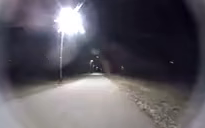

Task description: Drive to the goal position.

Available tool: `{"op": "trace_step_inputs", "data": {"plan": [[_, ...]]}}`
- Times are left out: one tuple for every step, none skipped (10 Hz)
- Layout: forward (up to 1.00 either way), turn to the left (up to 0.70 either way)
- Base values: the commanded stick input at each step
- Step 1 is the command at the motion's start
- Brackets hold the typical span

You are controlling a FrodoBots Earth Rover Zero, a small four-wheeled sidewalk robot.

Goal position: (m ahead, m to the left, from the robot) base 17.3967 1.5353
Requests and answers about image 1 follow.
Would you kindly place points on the dry grass verge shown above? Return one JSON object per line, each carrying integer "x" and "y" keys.
{"x": 153, "y": 100}
{"x": 40, "y": 87}

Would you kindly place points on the grey paved path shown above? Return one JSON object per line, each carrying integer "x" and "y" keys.
{"x": 83, "y": 106}

